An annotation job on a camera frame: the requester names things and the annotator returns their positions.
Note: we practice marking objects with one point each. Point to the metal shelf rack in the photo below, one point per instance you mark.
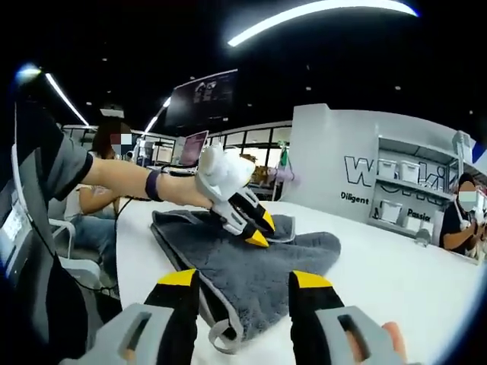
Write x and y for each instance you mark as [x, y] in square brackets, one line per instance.
[418, 148]

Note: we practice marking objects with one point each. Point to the person's own body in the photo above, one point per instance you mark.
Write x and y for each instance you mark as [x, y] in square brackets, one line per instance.
[49, 159]

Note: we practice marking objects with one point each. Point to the white table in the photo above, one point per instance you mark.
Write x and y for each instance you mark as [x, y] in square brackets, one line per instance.
[380, 296]

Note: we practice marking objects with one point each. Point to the green hanging item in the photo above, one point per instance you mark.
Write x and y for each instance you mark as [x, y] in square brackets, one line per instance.
[284, 156]

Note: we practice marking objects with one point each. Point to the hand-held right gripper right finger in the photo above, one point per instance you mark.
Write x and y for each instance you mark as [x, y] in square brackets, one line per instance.
[312, 315]

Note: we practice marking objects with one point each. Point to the ceiling strip light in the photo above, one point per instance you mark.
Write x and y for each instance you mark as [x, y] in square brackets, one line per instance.
[251, 30]
[66, 98]

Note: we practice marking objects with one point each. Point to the lilac roll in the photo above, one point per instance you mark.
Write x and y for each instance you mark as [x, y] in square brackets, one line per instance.
[283, 175]

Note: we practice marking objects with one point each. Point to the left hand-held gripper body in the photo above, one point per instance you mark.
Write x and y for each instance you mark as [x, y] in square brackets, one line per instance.
[224, 171]

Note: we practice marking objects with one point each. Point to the person's left hand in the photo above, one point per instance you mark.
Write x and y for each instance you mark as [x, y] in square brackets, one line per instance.
[182, 190]

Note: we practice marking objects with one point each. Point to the small grey object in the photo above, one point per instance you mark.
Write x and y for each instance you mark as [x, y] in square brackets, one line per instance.
[423, 238]

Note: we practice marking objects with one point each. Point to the white office chair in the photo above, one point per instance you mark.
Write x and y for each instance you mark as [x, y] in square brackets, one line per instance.
[81, 268]

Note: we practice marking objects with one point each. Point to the purple screen monitor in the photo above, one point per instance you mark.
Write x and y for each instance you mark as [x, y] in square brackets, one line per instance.
[194, 148]

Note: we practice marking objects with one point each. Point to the group of white storage boxes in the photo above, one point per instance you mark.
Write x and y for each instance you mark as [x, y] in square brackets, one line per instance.
[407, 171]

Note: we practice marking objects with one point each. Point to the hanging dark monitor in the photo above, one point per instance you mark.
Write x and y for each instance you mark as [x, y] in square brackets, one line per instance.
[201, 99]

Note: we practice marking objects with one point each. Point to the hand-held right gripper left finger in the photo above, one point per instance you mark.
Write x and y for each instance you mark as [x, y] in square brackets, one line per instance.
[171, 315]

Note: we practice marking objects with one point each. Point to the purple wristband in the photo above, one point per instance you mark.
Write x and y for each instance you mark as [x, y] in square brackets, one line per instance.
[153, 186]

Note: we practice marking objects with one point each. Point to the person's right hand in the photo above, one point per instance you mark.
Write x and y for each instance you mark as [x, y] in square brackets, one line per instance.
[395, 336]

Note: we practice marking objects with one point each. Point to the grey towel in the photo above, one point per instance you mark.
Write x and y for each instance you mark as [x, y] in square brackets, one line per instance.
[258, 273]

